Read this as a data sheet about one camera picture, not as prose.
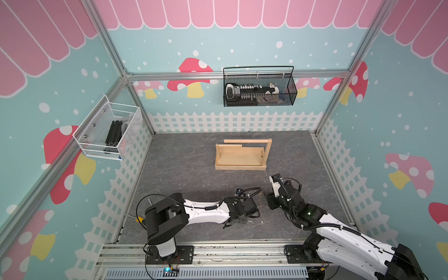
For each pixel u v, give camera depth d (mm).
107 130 724
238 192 779
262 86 915
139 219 473
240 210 646
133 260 738
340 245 498
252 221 831
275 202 728
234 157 1088
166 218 460
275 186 712
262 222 831
